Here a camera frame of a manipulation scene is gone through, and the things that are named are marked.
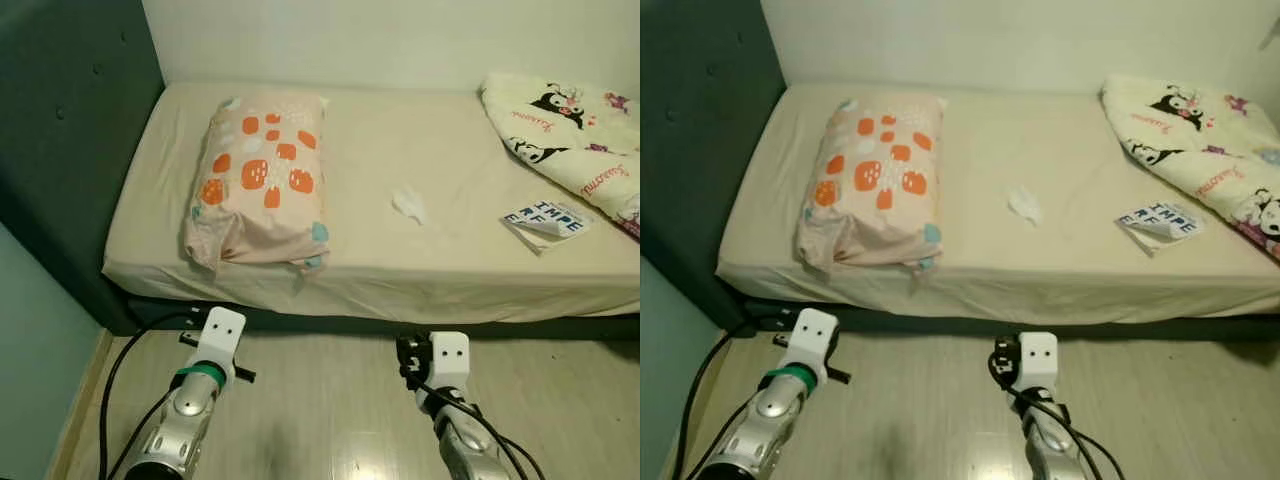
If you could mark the white book with black letters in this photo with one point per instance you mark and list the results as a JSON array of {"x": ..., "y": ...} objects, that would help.
[
  {"x": 548, "y": 222},
  {"x": 1160, "y": 222}
]

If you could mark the dark teal padded headboard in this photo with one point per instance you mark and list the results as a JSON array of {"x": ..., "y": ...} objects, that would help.
[
  {"x": 700, "y": 120},
  {"x": 70, "y": 120}
]

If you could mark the pink pillow with orange patches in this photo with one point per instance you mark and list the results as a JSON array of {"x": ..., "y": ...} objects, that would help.
[
  {"x": 870, "y": 215},
  {"x": 260, "y": 215}
]

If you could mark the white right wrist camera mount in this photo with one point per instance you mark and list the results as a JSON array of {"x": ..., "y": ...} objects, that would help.
[
  {"x": 1038, "y": 360},
  {"x": 450, "y": 360}
]

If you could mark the dark bed frame base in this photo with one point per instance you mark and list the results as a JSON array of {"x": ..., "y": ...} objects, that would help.
[
  {"x": 960, "y": 328},
  {"x": 350, "y": 325}
]

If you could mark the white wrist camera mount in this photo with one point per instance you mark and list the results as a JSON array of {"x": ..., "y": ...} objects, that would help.
[
  {"x": 812, "y": 335},
  {"x": 450, "y": 360},
  {"x": 1038, "y": 360},
  {"x": 220, "y": 335}
]

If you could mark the bed mattress with cream sheet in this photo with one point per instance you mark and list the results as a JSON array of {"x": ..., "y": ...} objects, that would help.
[
  {"x": 1040, "y": 150},
  {"x": 420, "y": 150}
]

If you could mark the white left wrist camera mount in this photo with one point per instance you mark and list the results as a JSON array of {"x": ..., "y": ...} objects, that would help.
[
  {"x": 220, "y": 335},
  {"x": 812, "y": 335}
]

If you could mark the cream cartoon print quilt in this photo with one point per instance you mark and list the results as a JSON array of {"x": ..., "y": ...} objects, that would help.
[
  {"x": 1200, "y": 150},
  {"x": 580, "y": 140}
]

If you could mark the white paper tissue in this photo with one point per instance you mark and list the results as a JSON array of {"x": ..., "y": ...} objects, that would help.
[
  {"x": 410, "y": 205},
  {"x": 1025, "y": 205}
]

